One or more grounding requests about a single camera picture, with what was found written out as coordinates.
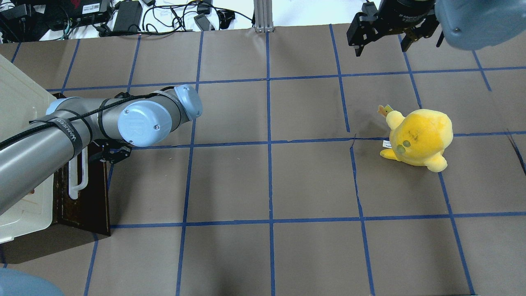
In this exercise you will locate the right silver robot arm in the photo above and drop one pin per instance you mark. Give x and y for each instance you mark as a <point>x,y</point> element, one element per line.
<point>468,25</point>

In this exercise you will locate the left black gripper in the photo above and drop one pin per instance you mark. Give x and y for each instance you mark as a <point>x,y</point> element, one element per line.
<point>114,153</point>

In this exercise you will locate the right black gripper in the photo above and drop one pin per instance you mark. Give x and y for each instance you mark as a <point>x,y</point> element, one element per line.
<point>404,13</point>

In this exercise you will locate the yellow plush toy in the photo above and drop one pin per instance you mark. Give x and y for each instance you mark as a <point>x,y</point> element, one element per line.
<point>418,139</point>

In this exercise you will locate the aluminium frame post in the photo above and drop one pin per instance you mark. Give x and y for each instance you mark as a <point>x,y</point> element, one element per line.
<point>263,18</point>

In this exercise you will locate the black power adapter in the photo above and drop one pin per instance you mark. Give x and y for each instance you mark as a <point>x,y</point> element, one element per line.
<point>128,17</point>

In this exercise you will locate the cream plastic storage box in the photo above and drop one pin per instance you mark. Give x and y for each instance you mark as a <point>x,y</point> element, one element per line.
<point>22,100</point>

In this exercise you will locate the white plastic drawer handle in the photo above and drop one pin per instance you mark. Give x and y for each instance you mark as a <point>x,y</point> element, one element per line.
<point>78,174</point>

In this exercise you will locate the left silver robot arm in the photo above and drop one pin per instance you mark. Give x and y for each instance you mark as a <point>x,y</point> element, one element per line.
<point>141,120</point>

